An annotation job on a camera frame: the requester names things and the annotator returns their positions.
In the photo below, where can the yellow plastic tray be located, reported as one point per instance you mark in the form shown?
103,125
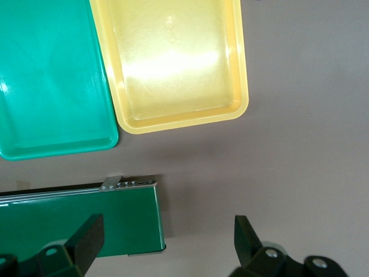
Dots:
178,72

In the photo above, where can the green plastic tray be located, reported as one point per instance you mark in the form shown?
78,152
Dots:
52,80

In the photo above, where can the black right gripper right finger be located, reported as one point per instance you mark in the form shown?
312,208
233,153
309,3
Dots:
246,245

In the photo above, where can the green conveyor belt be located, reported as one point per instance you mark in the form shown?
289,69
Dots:
115,216

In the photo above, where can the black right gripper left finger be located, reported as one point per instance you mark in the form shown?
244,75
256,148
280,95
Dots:
86,245

